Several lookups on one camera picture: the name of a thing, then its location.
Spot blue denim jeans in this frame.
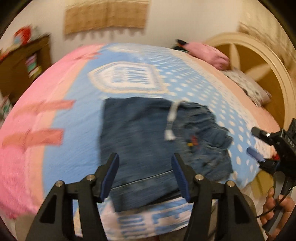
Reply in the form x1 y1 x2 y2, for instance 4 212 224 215
99 97 233 212

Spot right hand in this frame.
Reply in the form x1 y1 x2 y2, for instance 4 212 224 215
260 187 296 240

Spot heart patterned pillow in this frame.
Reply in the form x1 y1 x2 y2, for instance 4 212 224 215
222 68 271 107

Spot cream wooden headboard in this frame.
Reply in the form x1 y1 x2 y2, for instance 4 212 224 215
204 32 295 129

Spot bed with patterned sheet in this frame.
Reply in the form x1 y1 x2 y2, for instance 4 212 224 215
1 44 280 240

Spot pink folded blanket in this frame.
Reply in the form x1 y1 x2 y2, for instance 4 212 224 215
183 42 230 70

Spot dark clothes behind blanket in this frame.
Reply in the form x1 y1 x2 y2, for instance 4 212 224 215
172 39 188 53

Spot green white cardboard box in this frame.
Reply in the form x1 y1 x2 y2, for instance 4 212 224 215
0 95 13 127

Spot brown wooden desk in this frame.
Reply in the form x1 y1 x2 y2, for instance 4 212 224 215
1 34 52 105

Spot stacked books in desk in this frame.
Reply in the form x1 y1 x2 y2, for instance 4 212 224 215
25 54 42 81

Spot red gift bag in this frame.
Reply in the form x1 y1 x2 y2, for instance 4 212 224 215
14 25 32 45

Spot beige window curtain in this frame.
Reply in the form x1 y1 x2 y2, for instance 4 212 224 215
64 0 150 35

